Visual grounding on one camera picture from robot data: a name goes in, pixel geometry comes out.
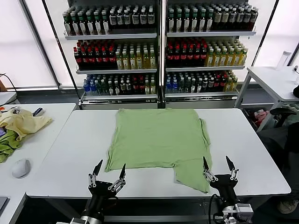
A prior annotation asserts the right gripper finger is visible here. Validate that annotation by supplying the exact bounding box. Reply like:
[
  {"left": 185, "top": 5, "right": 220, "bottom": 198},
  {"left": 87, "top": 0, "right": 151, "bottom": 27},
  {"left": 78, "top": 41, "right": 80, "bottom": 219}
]
[
  {"left": 202, "top": 156, "right": 219, "bottom": 183},
  {"left": 225, "top": 155, "right": 240, "bottom": 181}
]

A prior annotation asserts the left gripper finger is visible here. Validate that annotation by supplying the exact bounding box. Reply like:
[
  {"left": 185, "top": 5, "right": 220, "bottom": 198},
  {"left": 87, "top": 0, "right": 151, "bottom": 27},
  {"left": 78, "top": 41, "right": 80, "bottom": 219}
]
[
  {"left": 87, "top": 159, "right": 104, "bottom": 188},
  {"left": 107, "top": 163, "right": 127, "bottom": 192}
]

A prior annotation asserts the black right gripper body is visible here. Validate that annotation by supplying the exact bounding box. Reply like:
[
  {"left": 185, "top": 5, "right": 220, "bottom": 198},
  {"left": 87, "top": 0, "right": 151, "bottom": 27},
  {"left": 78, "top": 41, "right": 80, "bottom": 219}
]
[{"left": 209, "top": 174, "right": 238, "bottom": 199}]

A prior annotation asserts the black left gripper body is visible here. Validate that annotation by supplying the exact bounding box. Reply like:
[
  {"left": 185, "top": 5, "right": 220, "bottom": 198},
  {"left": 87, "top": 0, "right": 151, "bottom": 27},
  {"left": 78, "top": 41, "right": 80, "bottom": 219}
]
[{"left": 88, "top": 180, "right": 119, "bottom": 201}]

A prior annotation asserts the light green t-shirt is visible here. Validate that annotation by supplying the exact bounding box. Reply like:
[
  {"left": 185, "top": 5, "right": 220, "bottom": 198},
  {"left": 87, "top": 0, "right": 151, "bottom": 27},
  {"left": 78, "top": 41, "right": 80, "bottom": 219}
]
[{"left": 104, "top": 108, "right": 213, "bottom": 194}]

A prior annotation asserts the person in dark clothes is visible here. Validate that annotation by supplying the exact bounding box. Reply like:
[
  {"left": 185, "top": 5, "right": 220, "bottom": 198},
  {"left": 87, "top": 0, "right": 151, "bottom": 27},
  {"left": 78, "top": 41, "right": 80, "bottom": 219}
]
[{"left": 256, "top": 84, "right": 299, "bottom": 203}]

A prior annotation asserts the pink cloth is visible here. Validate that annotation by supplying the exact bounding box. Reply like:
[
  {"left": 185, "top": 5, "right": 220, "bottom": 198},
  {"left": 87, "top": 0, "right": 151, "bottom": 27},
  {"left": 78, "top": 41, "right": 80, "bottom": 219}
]
[{"left": 254, "top": 110, "right": 271, "bottom": 122}]

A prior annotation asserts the white sneaker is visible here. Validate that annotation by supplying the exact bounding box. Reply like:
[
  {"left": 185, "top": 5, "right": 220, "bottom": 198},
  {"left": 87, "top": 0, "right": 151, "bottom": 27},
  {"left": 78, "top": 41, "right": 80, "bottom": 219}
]
[{"left": 278, "top": 199, "right": 299, "bottom": 215}]

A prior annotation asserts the black slanted pole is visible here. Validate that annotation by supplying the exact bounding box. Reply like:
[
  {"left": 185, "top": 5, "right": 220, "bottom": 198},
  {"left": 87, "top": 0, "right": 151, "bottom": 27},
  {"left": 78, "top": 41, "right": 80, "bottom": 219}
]
[
  {"left": 250, "top": 0, "right": 280, "bottom": 68},
  {"left": 42, "top": 0, "right": 83, "bottom": 105}
]

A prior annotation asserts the black office chair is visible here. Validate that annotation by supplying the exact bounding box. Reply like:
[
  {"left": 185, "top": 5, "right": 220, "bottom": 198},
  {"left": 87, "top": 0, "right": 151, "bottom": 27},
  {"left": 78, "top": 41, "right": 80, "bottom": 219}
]
[{"left": 270, "top": 107, "right": 298, "bottom": 129}]

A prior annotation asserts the white computer mouse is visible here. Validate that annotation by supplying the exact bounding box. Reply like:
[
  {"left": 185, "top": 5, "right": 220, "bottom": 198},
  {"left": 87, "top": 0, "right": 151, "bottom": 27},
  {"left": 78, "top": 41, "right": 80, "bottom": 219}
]
[{"left": 11, "top": 158, "right": 31, "bottom": 179}]

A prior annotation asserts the pale yellow garment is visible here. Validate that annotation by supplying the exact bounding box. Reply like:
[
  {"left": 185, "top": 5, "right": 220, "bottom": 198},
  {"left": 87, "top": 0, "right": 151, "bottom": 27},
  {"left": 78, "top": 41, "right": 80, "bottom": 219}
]
[{"left": 0, "top": 109, "right": 53, "bottom": 142}]

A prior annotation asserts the crumpled olive green cloth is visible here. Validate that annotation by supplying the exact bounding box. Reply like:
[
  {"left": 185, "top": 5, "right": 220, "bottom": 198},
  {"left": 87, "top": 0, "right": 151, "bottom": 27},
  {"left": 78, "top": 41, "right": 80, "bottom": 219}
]
[{"left": 0, "top": 129, "right": 24, "bottom": 164}]

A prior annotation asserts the white side table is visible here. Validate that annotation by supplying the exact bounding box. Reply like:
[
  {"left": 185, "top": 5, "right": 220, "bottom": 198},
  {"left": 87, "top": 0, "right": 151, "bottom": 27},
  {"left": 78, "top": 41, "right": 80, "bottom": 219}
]
[{"left": 233, "top": 66, "right": 299, "bottom": 133}]

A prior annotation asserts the grey laptop corner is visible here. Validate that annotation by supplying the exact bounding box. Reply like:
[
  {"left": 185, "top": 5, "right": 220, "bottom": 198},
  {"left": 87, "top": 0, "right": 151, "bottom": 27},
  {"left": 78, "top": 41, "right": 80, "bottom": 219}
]
[{"left": 0, "top": 196, "right": 10, "bottom": 212}]

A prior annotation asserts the red cap cola bottle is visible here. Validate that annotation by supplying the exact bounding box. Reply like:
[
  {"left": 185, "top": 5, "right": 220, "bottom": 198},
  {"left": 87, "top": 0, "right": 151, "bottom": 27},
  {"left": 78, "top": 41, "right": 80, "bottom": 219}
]
[
  {"left": 166, "top": 46, "right": 174, "bottom": 68},
  {"left": 81, "top": 48, "right": 89, "bottom": 70},
  {"left": 73, "top": 47, "right": 82, "bottom": 70},
  {"left": 187, "top": 45, "right": 194, "bottom": 67},
  {"left": 180, "top": 45, "right": 187, "bottom": 67},
  {"left": 193, "top": 45, "right": 201, "bottom": 67},
  {"left": 200, "top": 45, "right": 208, "bottom": 67},
  {"left": 173, "top": 46, "right": 181, "bottom": 68},
  {"left": 88, "top": 48, "right": 96, "bottom": 70},
  {"left": 95, "top": 48, "right": 102, "bottom": 70},
  {"left": 101, "top": 48, "right": 109, "bottom": 70},
  {"left": 108, "top": 48, "right": 117, "bottom": 70}
]

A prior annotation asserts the yellow juice bottle white cap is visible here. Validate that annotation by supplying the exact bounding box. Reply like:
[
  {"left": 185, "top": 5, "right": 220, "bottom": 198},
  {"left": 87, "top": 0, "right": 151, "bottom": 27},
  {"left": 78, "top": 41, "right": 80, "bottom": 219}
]
[
  {"left": 116, "top": 50, "right": 123, "bottom": 70},
  {"left": 135, "top": 50, "right": 143, "bottom": 69},
  {"left": 122, "top": 50, "right": 129, "bottom": 70},
  {"left": 149, "top": 49, "right": 157, "bottom": 69},
  {"left": 129, "top": 50, "right": 136, "bottom": 70},
  {"left": 142, "top": 49, "right": 150, "bottom": 69}
]

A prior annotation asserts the grey metal shelf rack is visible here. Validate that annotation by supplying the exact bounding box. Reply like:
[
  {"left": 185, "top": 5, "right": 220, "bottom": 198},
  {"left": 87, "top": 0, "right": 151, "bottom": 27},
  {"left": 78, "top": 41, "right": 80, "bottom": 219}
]
[
  {"left": 163, "top": 0, "right": 257, "bottom": 109},
  {"left": 62, "top": 0, "right": 163, "bottom": 110}
]

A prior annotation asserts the dark tea bottle green cap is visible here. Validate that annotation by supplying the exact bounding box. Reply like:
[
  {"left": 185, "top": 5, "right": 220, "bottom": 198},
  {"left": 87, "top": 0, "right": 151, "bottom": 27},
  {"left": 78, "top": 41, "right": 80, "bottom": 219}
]
[
  {"left": 78, "top": 13, "right": 87, "bottom": 35},
  {"left": 94, "top": 13, "right": 102, "bottom": 35},
  {"left": 71, "top": 14, "right": 79, "bottom": 35},
  {"left": 101, "top": 13, "right": 110, "bottom": 35},
  {"left": 191, "top": 12, "right": 199, "bottom": 32},
  {"left": 86, "top": 13, "right": 95, "bottom": 35},
  {"left": 168, "top": 12, "right": 176, "bottom": 33},
  {"left": 175, "top": 12, "right": 184, "bottom": 33},
  {"left": 199, "top": 11, "right": 206, "bottom": 32},
  {"left": 183, "top": 12, "right": 191, "bottom": 32},
  {"left": 64, "top": 14, "right": 72, "bottom": 35},
  {"left": 206, "top": 11, "right": 214, "bottom": 32}
]

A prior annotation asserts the grey label dark bottle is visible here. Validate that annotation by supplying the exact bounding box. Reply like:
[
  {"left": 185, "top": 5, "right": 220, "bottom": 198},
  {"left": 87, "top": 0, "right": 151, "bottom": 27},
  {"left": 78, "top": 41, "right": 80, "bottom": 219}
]
[
  {"left": 243, "top": 10, "right": 251, "bottom": 30},
  {"left": 250, "top": 9, "right": 259, "bottom": 30},
  {"left": 236, "top": 10, "right": 244, "bottom": 31},
  {"left": 228, "top": 10, "right": 237, "bottom": 31}
]

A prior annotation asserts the beige label dark bottle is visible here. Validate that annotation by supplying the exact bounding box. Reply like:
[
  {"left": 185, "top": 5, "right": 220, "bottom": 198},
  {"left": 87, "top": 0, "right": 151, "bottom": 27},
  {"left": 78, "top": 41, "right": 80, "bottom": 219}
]
[
  {"left": 221, "top": 10, "right": 229, "bottom": 31},
  {"left": 214, "top": 10, "right": 222, "bottom": 31}
]

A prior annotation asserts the white cap dark label bottle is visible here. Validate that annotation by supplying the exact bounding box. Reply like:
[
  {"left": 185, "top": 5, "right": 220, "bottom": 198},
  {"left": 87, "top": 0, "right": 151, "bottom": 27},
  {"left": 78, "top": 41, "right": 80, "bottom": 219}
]
[
  {"left": 132, "top": 8, "right": 140, "bottom": 29},
  {"left": 124, "top": 9, "right": 132, "bottom": 29},
  {"left": 109, "top": 9, "right": 117, "bottom": 30},
  {"left": 140, "top": 8, "right": 148, "bottom": 29},
  {"left": 147, "top": 8, "right": 155, "bottom": 29},
  {"left": 117, "top": 9, "right": 125, "bottom": 30}
]

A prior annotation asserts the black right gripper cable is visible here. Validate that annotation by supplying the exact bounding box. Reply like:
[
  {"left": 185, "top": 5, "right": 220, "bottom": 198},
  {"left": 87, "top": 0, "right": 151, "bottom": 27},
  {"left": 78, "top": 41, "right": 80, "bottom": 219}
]
[{"left": 208, "top": 193, "right": 225, "bottom": 224}]

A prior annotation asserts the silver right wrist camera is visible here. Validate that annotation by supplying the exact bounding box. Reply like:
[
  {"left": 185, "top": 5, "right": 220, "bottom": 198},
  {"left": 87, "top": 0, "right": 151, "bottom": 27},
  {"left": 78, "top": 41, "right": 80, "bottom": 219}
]
[{"left": 234, "top": 203, "right": 254, "bottom": 221}]

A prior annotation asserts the thin black cable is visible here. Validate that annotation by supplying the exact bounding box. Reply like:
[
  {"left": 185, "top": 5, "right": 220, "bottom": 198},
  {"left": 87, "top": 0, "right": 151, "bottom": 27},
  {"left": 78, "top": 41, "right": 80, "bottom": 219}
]
[{"left": 0, "top": 72, "right": 19, "bottom": 105}]

